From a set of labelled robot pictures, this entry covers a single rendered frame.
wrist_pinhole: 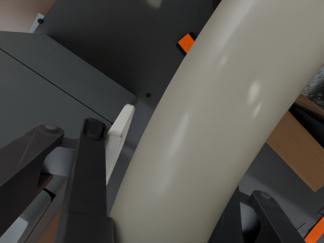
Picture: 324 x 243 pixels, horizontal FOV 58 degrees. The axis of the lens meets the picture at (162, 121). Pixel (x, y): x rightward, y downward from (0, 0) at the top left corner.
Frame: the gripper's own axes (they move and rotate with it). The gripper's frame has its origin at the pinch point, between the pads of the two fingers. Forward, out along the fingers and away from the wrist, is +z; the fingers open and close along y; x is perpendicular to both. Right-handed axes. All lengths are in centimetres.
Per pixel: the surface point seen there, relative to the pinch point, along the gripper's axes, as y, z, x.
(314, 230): 78, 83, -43
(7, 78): -28.4, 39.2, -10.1
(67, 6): -37, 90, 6
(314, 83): 19.7, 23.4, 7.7
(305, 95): 20.2, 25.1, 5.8
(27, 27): -50, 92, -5
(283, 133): 44, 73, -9
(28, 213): -9.9, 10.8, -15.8
